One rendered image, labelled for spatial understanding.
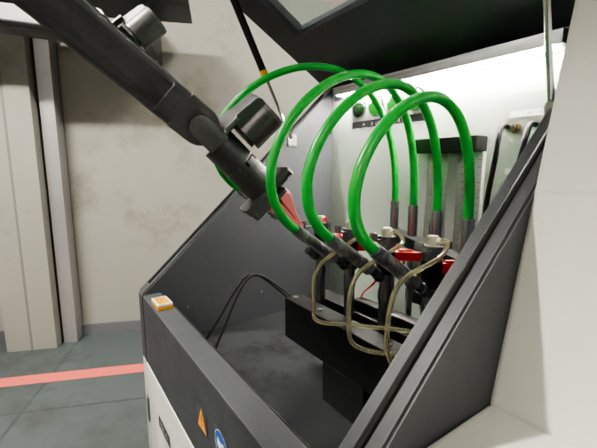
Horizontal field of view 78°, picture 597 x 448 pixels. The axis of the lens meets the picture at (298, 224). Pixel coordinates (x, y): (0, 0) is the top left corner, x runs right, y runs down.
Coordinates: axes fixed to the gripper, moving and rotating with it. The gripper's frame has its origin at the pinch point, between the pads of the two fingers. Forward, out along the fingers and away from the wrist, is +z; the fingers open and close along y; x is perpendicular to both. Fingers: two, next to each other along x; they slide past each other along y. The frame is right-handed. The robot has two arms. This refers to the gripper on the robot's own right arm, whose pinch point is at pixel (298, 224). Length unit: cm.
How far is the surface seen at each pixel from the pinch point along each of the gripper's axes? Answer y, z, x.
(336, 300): -5.2, 16.2, 0.2
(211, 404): -27.7, 2.9, -14.9
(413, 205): 17.6, 13.5, -3.1
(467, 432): -7.8, 14.2, -36.5
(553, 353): 3.5, 15.2, -37.9
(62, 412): -134, 24, 141
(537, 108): 40.5, 12.4, -14.5
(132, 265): -77, 8, 231
